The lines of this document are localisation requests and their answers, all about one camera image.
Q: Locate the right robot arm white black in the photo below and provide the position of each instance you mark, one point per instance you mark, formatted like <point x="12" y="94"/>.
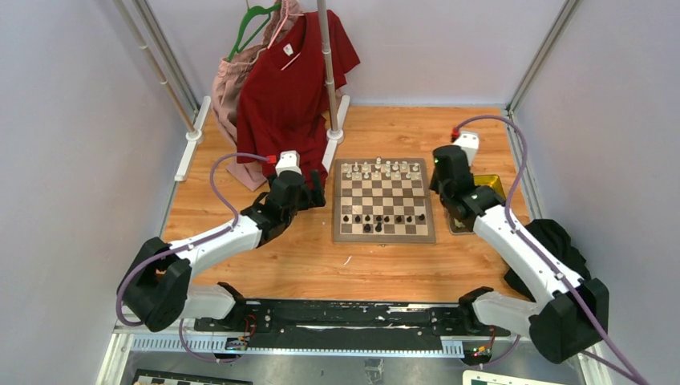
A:
<point x="568" y="313"/>

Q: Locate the gold metal tray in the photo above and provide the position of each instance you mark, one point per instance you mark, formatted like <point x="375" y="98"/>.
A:
<point x="491" y="180"/>

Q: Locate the white chess piece row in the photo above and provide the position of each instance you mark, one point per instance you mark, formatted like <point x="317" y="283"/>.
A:
<point x="380" y="168"/>

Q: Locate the black mounting rail base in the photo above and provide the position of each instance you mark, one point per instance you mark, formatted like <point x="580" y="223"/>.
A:
<point x="347" y="325"/>

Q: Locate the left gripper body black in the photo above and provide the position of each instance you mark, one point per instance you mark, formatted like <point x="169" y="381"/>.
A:
<point x="308" y="199"/>

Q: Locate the green clothes hanger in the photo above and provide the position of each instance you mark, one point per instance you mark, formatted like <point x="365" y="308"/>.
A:
<point x="253" y="12"/>

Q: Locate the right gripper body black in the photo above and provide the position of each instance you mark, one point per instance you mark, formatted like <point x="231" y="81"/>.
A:
<point x="435" y="185"/>

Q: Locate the white clothes rack frame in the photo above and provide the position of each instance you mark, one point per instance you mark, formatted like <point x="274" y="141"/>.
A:
<point x="151" y="41"/>

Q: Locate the wooden chess board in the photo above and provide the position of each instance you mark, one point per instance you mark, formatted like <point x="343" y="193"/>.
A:
<point x="407" y="201"/>

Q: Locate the pink garment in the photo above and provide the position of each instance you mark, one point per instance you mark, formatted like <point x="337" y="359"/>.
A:
<point x="232" y="73"/>

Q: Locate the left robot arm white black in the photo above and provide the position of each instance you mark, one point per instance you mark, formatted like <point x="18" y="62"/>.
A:
<point x="158" y="288"/>

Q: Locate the red t-shirt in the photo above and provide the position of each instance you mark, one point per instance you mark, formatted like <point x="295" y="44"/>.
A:
<point x="282" y="102"/>

